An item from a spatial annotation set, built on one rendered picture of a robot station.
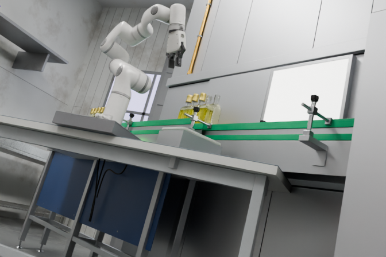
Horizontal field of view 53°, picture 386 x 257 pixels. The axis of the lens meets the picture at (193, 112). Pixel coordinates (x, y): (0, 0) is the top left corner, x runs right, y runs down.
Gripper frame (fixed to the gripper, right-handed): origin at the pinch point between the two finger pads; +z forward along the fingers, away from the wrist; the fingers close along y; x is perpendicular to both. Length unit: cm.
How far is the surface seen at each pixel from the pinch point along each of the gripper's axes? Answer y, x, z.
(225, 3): 33, -62, -58
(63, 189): 120, 2, 70
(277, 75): -27, -43, 2
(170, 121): 14.6, -9.7, 26.5
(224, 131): -16.6, -18.7, 31.0
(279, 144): -51, -15, 37
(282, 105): -33, -39, 18
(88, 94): 370, -119, -36
